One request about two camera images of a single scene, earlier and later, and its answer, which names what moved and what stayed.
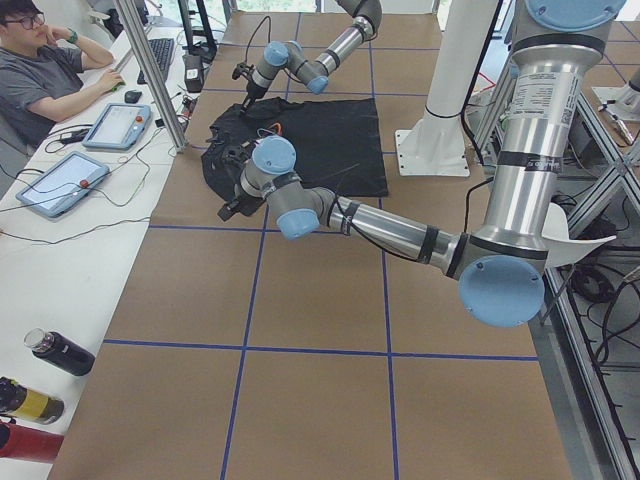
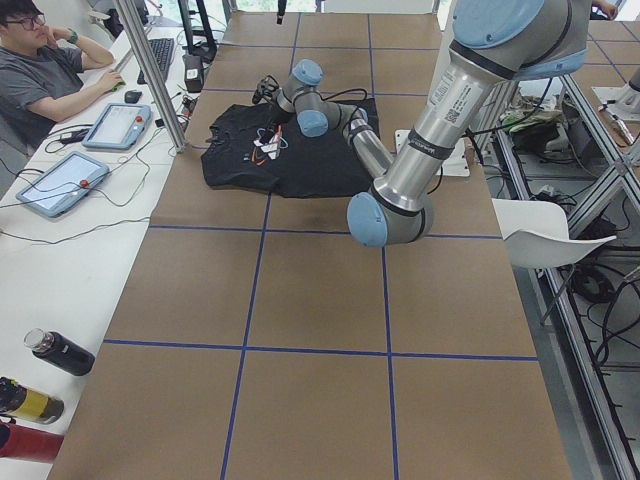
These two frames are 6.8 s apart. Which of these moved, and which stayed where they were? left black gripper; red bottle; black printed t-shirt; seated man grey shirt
Moved: left black gripper
Stayed: red bottle; black printed t-shirt; seated man grey shirt
